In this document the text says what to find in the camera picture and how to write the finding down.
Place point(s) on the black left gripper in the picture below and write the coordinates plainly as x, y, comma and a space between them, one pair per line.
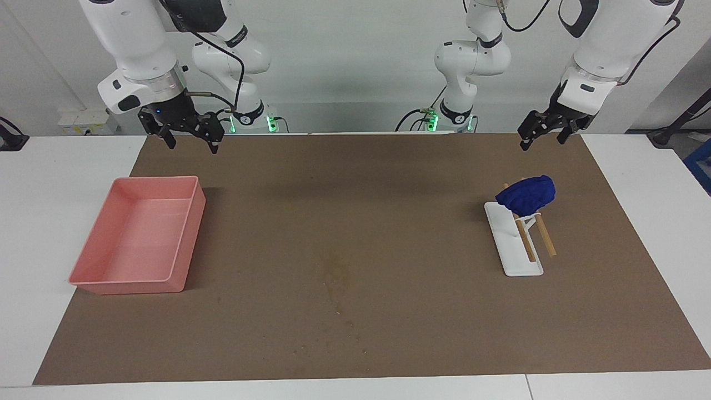
560, 111

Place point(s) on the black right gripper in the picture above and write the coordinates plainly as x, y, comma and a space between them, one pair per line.
169, 111

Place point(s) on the blue towel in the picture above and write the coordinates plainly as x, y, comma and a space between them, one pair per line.
526, 194

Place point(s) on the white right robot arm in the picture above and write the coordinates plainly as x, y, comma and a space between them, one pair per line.
139, 33

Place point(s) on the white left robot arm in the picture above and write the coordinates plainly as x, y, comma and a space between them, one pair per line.
611, 33

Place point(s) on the black stand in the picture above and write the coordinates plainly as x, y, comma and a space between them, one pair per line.
664, 136

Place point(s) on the wooden rack rod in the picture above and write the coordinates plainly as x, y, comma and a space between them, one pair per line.
547, 239
527, 244

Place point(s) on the pink plastic bin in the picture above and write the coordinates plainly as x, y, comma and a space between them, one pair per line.
139, 239

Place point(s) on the blue crate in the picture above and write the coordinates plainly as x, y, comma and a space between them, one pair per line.
701, 172

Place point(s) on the black table clamp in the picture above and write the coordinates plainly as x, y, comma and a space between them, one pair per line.
12, 141

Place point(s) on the brown table mat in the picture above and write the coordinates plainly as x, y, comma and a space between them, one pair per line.
355, 250

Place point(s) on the white wall socket box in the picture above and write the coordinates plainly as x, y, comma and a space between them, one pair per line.
89, 122

